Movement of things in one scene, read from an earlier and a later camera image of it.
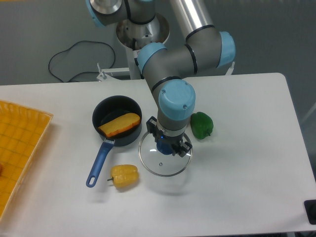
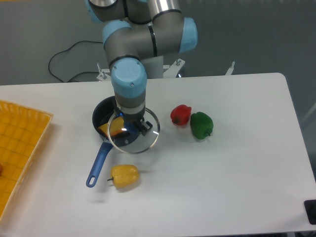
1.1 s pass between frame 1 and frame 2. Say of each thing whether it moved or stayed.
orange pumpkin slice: stayed
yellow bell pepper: stayed
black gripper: moved
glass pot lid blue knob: moved
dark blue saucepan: stayed
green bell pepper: stayed
